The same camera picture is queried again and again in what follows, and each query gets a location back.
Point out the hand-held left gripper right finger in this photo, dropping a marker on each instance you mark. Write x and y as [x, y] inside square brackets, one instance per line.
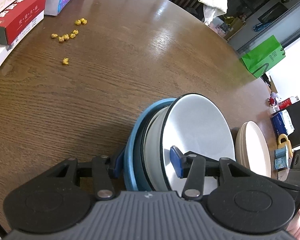
[177, 162]

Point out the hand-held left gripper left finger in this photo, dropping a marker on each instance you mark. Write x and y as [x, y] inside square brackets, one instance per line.
[117, 165]

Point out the blue bowl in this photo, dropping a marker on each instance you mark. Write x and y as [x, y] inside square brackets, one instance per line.
[132, 160]

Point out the white bowl with black rim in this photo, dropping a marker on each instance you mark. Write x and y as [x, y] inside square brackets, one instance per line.
[200, 125]
[152, 142]

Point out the yogurt cup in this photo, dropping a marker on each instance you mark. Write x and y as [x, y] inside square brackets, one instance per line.
[282, 152]
[281, 163]

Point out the yellow mug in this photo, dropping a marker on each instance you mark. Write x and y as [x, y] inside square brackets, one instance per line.
[282, 136]

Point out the blue tissue pack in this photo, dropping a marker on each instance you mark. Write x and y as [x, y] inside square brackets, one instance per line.
[282, 123]

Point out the small red flower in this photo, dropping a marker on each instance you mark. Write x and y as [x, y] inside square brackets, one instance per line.
[272, 101]

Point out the green paper bag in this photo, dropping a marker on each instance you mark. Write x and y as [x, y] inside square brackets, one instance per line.
[262, 55]

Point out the scattered yellow popcorn pieces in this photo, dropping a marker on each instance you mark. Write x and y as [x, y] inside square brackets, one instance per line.
[77, 22]

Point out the dark wooden chair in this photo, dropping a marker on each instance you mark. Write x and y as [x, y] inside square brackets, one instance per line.
[185, 0]

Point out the sliding glass door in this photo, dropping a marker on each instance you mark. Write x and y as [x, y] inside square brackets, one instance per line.
[277, 17]

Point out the red box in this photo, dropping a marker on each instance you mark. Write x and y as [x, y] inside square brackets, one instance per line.
[22, 17]

